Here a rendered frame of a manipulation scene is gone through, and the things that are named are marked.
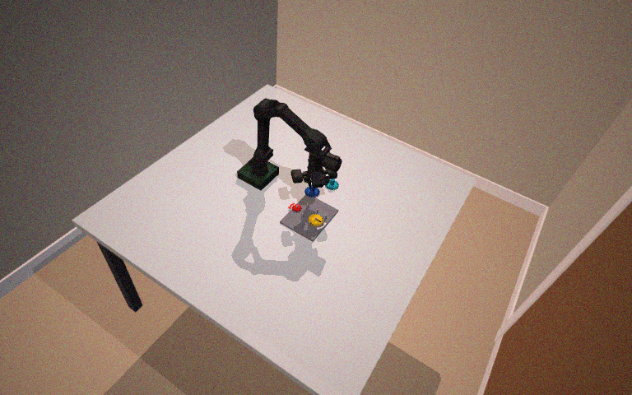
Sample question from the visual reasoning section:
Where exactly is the yellow gear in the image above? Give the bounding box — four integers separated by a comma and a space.
308, 214, 323, 226

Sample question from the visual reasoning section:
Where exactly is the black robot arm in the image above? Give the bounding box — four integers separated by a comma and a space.
249, 99, 342, 188

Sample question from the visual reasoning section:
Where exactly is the teal gear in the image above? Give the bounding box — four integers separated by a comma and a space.
325, 179, 339, 190

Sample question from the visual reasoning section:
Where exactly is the blue gear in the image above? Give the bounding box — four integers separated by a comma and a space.
305, 184, 320, 198

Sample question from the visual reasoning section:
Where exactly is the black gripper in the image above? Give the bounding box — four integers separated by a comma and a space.
290, 163, 337, 189

